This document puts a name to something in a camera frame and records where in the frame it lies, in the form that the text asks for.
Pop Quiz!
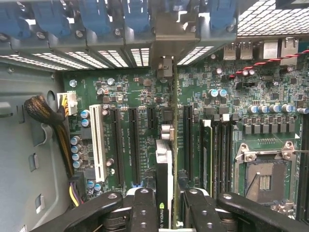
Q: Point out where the black RAM slot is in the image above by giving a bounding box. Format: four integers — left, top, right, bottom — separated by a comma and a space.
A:
213, 116, 221, 194
226, 115, 234, 194
219, 115, 228, 194

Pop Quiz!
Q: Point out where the CPU socket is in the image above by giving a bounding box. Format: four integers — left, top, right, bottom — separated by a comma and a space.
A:
233, 141, 300, 211

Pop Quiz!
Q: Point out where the white expansion slot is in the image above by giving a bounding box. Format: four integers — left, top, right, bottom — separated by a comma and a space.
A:
88, 103, 109, 184

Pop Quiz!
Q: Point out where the short black expansion slot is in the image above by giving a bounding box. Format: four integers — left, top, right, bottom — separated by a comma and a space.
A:
146, 106, 157, 130

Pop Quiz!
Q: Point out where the green motherboard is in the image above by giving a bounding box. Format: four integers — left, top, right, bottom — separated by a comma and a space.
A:
61, 36, 309, 219

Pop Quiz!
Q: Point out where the white power connector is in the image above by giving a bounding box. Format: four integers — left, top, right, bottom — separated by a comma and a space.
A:
57, 91, 78, 116

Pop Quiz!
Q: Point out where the open black PC case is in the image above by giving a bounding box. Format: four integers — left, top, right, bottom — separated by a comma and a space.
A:
0, 0, 309, 232

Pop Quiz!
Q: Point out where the silver USB port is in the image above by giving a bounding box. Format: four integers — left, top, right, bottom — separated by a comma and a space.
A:
239, 42, 253, 60
223, 42, 239, 60

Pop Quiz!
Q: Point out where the silver port block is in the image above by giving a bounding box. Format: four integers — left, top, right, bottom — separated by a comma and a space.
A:
262, 41, 281, 60

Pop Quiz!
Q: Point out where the silver ethernet port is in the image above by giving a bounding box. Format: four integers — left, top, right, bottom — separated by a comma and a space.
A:
281, 37, 300, 66

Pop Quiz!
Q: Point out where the blue card retention clip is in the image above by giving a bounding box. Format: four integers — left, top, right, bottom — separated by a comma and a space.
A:
32, 0, 71, 38
208, 0, 238, 32
79, 0, 112, 39
0, 0, 31, 41
122, 0, 150, 34

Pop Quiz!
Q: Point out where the black connector with coloured wires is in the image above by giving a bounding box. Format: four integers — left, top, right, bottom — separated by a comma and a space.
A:
68, 172, 87, 207

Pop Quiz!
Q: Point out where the braided power wire bundle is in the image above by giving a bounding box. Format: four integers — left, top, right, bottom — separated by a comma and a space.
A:
23, 95, 75, 179

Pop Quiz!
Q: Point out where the red black twisted wire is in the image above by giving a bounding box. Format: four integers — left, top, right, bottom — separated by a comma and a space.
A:
228, 48, 309, 79

